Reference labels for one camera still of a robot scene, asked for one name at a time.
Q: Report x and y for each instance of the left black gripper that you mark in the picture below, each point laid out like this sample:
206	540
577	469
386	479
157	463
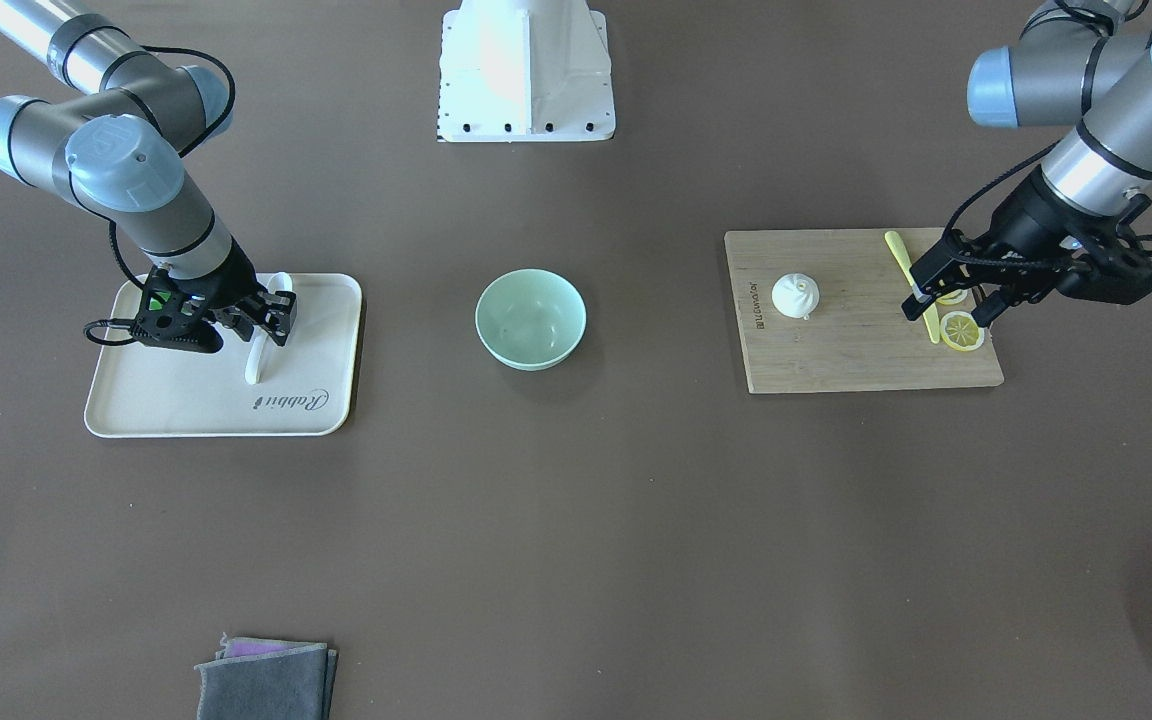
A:
1021	222

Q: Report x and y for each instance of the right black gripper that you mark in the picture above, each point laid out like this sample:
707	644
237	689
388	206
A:
233	286

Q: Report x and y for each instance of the white ceramic spoon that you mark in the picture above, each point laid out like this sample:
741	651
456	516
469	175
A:
255	362

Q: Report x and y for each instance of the white steamed bun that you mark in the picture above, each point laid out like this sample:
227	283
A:
796	296

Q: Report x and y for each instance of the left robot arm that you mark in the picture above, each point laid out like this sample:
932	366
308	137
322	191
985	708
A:
1073	66

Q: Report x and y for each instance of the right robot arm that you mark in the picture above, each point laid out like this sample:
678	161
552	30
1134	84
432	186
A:
117	151

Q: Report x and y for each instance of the mint green bowl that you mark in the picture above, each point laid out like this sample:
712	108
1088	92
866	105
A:
530	319

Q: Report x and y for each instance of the upper lemon slice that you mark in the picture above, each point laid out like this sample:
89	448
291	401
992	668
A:
953	298

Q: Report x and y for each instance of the lemon slice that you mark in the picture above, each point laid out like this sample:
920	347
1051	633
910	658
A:
960	332
953	298

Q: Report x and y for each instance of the lower lemon slice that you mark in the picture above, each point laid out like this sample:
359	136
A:
960	332

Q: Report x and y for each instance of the yellow plastic knife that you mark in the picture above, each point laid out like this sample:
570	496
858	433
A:
900	253

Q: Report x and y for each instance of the green lime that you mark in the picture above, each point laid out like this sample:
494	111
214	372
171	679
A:
159	299

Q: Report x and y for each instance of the bamboo cutting board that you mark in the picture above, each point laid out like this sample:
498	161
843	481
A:
857	338

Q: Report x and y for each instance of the cream rabbit tray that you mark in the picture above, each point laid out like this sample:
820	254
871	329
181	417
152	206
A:
306	387

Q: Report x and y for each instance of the grey folded cloth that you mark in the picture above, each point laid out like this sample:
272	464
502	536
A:
261	678

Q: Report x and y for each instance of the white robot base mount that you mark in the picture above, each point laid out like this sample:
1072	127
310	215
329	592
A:
525	71

